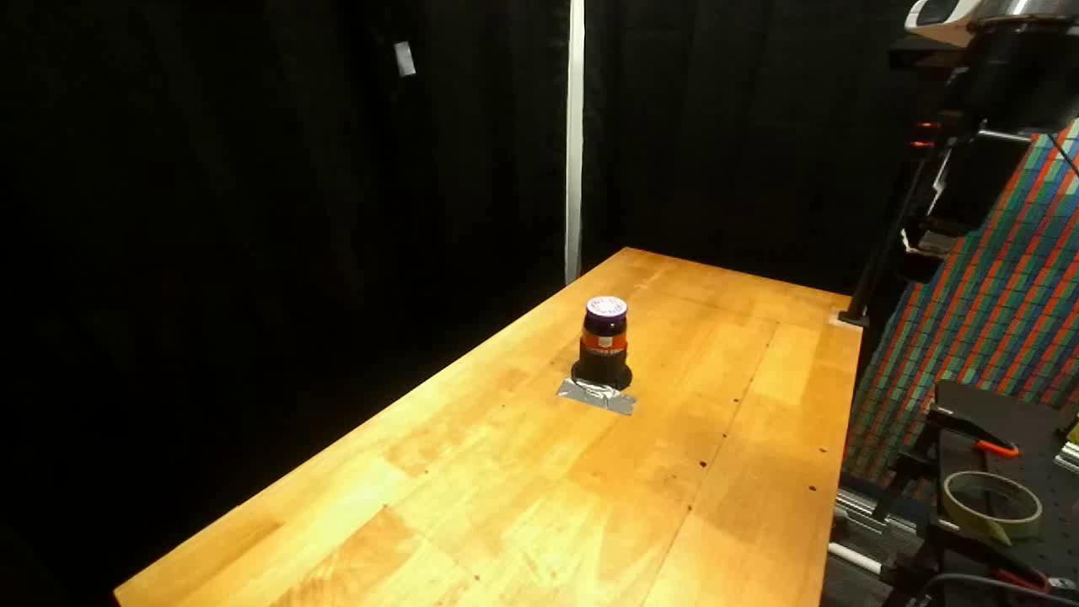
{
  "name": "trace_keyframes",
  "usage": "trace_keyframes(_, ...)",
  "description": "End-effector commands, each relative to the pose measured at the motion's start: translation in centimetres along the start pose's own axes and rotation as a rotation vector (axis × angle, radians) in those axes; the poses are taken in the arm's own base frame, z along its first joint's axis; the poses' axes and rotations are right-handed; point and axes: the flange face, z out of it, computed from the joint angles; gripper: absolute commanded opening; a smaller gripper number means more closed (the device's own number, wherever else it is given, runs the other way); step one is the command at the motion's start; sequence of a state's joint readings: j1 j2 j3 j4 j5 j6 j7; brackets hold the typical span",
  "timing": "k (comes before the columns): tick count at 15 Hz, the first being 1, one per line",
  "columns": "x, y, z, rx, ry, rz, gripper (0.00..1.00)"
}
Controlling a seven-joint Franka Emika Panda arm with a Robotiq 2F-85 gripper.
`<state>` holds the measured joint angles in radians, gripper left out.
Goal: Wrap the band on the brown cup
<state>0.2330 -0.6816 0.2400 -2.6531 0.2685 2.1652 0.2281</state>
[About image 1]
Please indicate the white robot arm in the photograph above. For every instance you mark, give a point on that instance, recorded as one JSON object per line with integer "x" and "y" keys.
{"x": 1005, "y": 66}

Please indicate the brown paper cup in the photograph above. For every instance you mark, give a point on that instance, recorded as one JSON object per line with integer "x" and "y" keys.
{"x": 603, "y": 343}

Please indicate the grey tape patch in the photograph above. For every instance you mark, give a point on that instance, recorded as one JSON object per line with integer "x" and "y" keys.
{"x": 599, "y": 397}

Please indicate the small white tag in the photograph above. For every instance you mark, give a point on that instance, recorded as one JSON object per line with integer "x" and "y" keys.
{"x": 405, "y": 59}

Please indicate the white vertical pole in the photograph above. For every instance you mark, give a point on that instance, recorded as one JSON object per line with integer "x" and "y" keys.
{"x": 574, "y": 139}

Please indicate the black tripod stand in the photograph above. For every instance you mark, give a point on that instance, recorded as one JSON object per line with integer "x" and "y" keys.
{"x": 924, "y": 157}

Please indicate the colourful striped panel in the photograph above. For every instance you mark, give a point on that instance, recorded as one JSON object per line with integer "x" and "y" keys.
{"x": 999, "y": 313}

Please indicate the roll of masking tape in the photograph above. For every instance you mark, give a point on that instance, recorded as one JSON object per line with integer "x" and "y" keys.
{"x": 993, "y": 507}

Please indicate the black perforated side table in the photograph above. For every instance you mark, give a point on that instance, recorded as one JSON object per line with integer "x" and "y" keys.
{"x": 958, "y": 417}

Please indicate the orange handled clamp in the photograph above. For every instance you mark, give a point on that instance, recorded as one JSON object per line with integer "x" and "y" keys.
{"x": 999, "y": 448}

